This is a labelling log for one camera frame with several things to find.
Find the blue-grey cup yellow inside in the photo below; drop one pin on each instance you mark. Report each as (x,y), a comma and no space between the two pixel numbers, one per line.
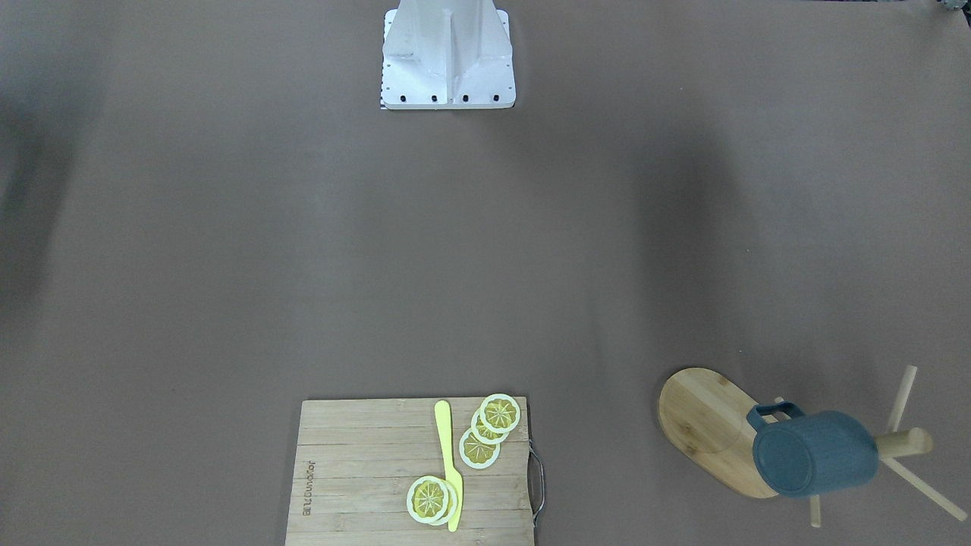
(800,455)

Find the wooden cup storage rack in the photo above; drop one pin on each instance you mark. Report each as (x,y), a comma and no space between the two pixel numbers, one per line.
(703,414)

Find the lemon slice row end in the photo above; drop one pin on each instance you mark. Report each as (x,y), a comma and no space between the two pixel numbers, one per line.
(500,413)

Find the yellow plastic knife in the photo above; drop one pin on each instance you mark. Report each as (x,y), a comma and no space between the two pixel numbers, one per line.
(445,431)

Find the lemon slice row middle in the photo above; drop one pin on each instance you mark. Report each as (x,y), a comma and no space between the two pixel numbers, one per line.
(483,434)

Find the lemon slice row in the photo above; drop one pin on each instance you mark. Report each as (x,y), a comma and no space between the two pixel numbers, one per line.
(475,453)
(483,434)

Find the lemon slice row near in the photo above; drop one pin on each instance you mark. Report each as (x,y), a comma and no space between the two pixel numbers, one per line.
(475,453)

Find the bamboo cutting board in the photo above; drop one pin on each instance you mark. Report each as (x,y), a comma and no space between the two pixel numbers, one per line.
(356,459)

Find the lemon slice by knife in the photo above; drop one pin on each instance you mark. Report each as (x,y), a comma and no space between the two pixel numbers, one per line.
(429,500)

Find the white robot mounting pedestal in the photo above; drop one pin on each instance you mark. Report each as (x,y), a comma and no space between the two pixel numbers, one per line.
(447,55)

